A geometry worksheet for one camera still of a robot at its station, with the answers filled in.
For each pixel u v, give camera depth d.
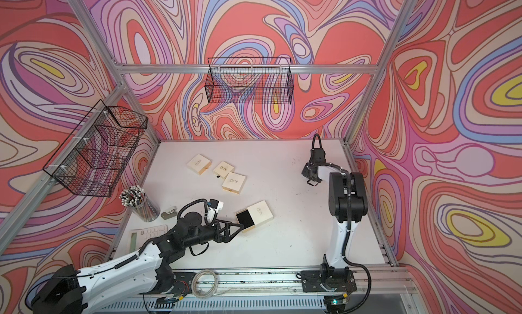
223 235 0.68
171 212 0.90
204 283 0.75
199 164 1.05
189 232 0.61
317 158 0.84
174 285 0.72
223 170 1.04
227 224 0.68
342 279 0.68
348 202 0.49
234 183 0.98
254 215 0.88
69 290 0.46
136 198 0.77
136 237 0.82
